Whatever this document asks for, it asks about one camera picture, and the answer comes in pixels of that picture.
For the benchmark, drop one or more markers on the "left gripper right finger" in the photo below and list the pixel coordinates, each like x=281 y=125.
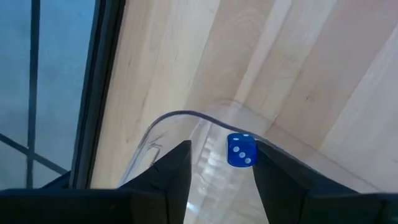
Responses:
x=280 y=186

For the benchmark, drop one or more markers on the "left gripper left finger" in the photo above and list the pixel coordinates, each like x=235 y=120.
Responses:
x=174 y=174

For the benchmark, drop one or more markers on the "clear plastic bin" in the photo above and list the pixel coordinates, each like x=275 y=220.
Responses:
x=211 y=174

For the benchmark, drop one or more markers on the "small blue die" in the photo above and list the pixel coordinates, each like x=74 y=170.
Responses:
x=241 y=151

